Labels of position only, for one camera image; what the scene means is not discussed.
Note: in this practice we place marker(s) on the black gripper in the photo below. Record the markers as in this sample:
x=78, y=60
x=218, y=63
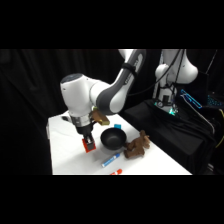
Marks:
x=82, y=126

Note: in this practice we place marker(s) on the red cube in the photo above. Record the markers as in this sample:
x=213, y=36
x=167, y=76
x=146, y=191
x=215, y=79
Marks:
x=88, y=147

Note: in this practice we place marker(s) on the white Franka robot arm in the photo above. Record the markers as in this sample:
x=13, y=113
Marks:
x=110, y=93

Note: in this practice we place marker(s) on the black bowl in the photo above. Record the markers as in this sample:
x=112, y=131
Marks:
x=113, y=139

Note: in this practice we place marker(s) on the teal cube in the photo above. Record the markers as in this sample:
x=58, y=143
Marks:
x=117, y=126

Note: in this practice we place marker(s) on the blue marker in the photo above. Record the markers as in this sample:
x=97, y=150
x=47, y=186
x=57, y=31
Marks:
x=111, y=160

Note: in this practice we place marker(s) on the orange marker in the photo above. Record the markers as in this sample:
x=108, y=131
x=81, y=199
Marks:
x=116, y=172

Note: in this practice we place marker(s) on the brown plush toy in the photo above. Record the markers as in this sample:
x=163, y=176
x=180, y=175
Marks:
x=136, y=148

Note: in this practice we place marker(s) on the black curtain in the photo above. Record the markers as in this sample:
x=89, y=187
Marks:
x=30, y=110

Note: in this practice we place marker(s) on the black robot stand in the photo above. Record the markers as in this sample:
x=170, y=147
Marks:
x=173, y=136

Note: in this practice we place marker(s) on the small green light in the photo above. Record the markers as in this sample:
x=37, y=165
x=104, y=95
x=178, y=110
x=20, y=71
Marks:
x=172, y=110

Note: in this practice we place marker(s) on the black device with blue lines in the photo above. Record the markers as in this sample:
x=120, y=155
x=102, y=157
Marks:
x=191, y=98

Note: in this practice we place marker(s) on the laptop with lit keyboard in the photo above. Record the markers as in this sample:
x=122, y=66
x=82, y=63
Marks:
x=215, y=100

